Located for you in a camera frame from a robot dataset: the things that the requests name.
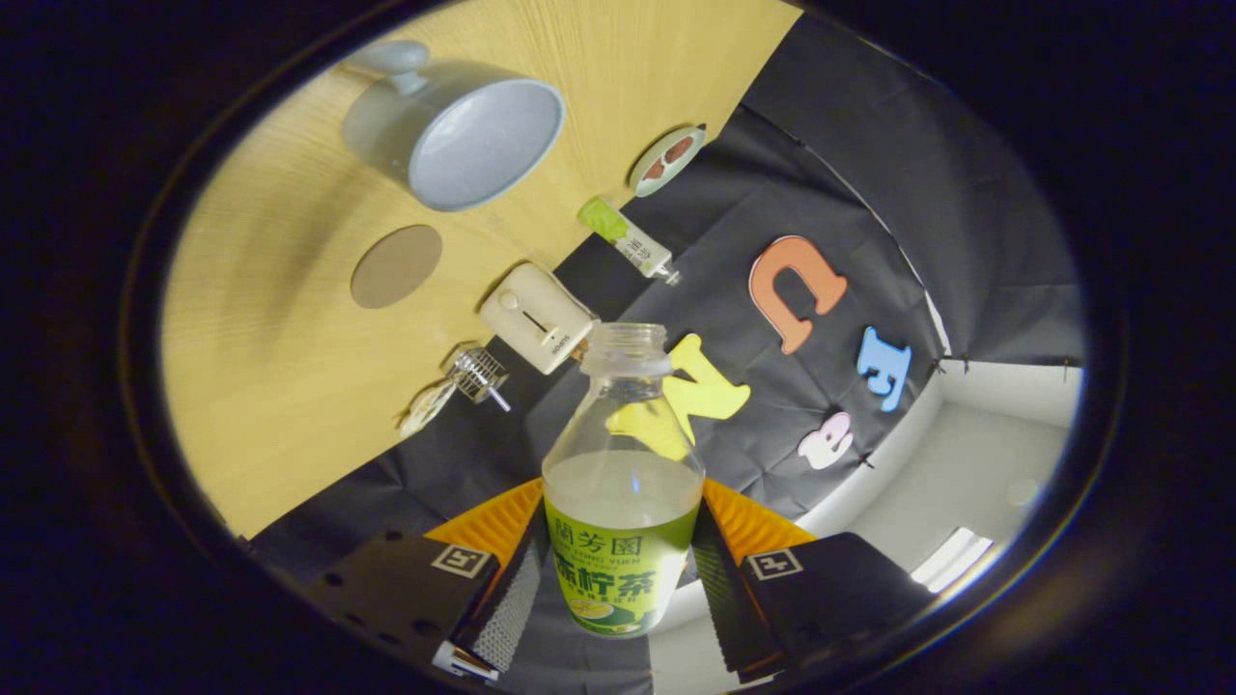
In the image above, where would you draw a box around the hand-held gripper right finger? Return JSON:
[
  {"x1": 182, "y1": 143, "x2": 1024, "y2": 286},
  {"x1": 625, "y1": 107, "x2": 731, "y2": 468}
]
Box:
[{"x1": 690, "y1": 478, "x2": 938, "y2": 681}]

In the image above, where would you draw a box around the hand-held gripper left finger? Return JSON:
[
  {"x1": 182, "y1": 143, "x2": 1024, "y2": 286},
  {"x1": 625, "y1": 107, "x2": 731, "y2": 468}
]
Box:
[{"x1": 323, "y1": 478, "x2": 551, "y2": 684}]

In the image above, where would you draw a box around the juice bottle with green label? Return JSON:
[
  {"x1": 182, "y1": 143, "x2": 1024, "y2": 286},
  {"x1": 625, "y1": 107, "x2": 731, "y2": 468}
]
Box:
[{"x1": 541, "y1": 322, "x2": 706, "y2": 638}]

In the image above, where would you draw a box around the round brown coaster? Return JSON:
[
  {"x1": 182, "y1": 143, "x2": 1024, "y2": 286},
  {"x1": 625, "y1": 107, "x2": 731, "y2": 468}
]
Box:
[{"x1": 350, "y1": 224, "x2": 444, "y2": 310}]

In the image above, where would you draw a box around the pale blue cup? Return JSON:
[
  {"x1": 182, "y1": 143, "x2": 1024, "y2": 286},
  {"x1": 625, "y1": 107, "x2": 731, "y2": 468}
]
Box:
[{"x1": 340, "y1": 39, "x2": 567, "y2": 213}]

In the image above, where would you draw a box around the small capped green drink bottle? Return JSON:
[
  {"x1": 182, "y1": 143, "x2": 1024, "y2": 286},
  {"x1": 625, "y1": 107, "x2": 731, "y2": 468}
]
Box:
[{"x1": 577, "y1": 197, "x2": 683, "y2": 287}]

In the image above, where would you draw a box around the white divided dish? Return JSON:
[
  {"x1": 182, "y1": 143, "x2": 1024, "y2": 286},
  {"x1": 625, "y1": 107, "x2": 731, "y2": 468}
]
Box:
[{"x1": 399, "y1": 378, "x2": 455, "y2": 438}]

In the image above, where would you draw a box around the white toaster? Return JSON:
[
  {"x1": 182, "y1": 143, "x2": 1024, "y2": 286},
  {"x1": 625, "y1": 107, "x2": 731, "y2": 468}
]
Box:
[{"x1": 479, "y1": 263, "x2": 598, "y2": 375}]

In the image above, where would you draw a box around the wooden table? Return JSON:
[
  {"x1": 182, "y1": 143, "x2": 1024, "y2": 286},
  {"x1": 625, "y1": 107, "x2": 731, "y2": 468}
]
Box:
[{"x1": 159, "y1": 0, "x2": 804, "y2": 540}]

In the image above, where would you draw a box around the pale green plate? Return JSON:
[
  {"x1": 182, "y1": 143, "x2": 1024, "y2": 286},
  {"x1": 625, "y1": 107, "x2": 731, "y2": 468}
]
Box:
[{"x1": 629, "y1": 124, "x2": 708, "y2": 199}]

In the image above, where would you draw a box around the wire mesh holder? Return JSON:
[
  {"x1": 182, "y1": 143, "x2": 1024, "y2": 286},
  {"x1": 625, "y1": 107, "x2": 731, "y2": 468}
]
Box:
[{"x1": 442, "y1": 346, "x2": 510, "y2": 404}]

